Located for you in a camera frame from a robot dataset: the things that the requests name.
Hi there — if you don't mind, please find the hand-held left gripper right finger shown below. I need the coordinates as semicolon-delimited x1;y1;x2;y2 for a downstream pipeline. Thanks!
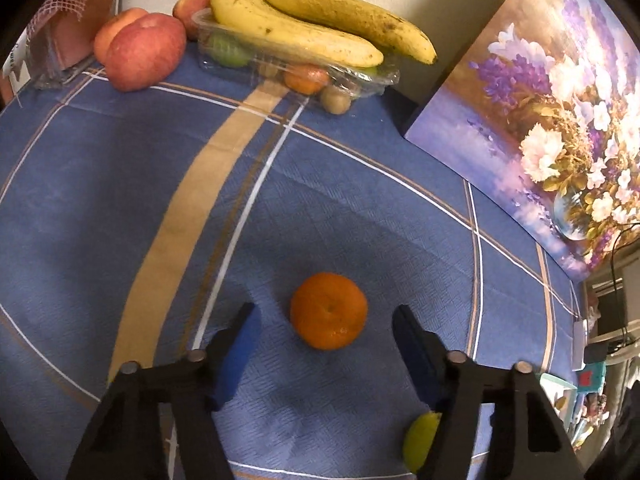
391;305;586;480

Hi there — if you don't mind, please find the brown round fruit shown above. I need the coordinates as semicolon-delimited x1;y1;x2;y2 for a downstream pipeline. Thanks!
320;86;352;115

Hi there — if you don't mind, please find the teal and red toy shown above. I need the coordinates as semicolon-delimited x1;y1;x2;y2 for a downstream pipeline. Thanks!
577;360;608;396

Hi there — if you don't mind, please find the flower painting canvas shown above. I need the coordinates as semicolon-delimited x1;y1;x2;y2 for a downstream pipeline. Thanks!
404;0;640;281

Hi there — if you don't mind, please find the white and green box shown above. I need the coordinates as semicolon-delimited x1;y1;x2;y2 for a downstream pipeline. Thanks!
539;374;581;426

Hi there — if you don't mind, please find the large green jujube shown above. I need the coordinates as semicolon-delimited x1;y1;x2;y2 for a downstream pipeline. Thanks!
402;411;443;475

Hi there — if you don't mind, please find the large orange mandarin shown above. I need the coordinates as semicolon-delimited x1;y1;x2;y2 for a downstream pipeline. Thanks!
290;272;369;351

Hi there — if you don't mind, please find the black cable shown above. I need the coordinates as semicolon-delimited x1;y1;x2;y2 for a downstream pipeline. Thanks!
607;225;640;341

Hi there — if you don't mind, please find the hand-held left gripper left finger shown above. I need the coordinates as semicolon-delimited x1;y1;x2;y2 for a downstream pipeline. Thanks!
65;301;262;480

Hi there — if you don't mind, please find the blue plaid bedsheet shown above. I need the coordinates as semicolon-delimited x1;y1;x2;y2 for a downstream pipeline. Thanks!
0;52;586;480

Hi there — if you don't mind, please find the red apple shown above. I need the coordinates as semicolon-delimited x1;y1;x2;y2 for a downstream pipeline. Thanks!
105;12;187;92
172;0;217;41

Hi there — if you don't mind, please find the green jujube inside tray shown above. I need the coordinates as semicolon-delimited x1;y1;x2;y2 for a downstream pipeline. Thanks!
207;35;251;68

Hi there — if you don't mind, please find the clear plastic box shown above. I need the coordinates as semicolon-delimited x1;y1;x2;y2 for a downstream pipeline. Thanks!
2;0;123;92

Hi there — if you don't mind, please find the pale orange apple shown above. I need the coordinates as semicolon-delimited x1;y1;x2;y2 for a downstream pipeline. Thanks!
93;7;149;66

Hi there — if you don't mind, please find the clear plastic fruit tray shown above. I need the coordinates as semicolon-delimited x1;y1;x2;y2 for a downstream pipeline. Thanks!
192;7;402;106

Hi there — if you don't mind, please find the mandarin inside tray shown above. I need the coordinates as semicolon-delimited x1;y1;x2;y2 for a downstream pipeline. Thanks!
284;65;331;95

